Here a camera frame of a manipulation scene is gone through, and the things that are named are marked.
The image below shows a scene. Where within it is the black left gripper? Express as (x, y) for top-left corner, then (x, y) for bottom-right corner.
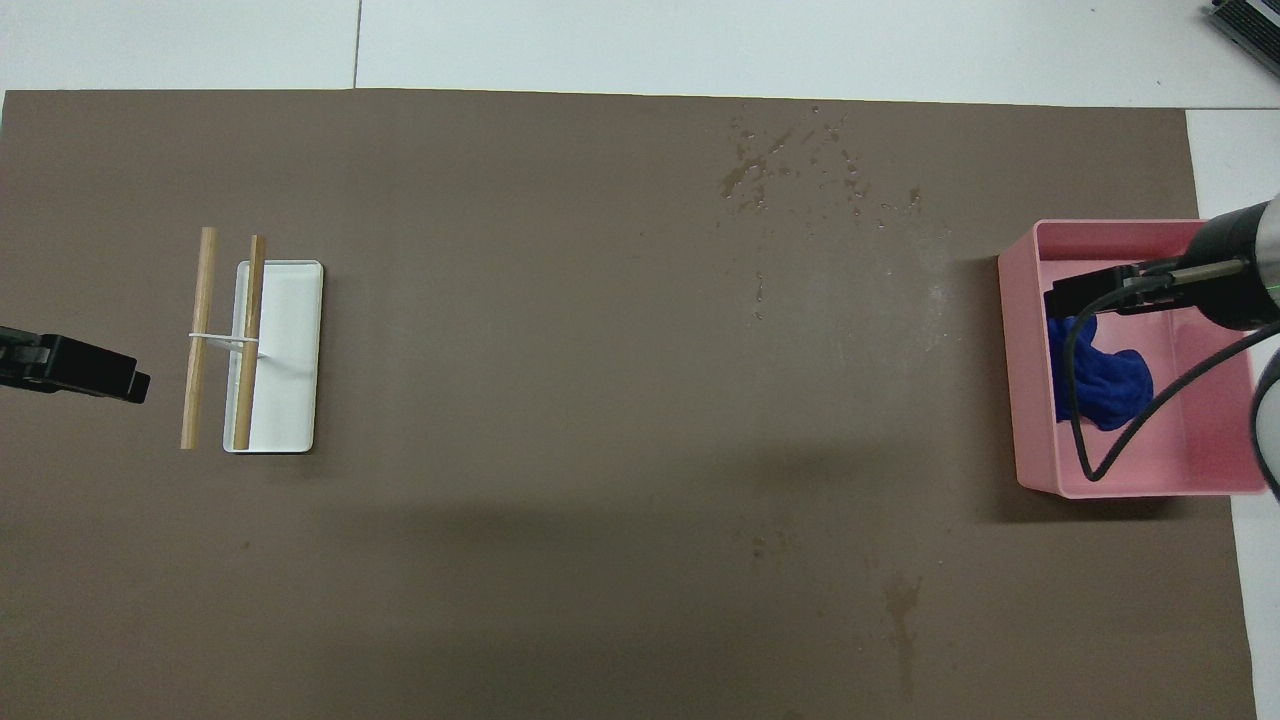
(0, 327), (151, 404)

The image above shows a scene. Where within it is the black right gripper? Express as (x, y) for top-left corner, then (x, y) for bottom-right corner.
(1045, 203), (1276, 331)

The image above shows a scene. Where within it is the blue towel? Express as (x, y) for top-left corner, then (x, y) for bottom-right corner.
(1046, 313), (1155, 432)

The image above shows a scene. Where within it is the white towel rack base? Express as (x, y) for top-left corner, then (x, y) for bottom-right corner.
(189, 260), (324, 455)

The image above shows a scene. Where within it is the wooden rack rod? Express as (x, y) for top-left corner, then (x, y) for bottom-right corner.
(180, 227), (220, 450)

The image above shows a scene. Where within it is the pink plastic bin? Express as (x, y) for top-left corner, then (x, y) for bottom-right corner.
(997, 219), (1269, 500)

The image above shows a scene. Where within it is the grey striped device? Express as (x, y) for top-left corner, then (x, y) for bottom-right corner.
(1205, 0), (1280, 76)

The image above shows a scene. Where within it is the brown table mat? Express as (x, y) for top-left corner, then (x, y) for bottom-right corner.
(0, 88), (1259, 720)

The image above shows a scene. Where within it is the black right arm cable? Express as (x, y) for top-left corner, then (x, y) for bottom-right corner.
(1063, 258), (1280, 483)

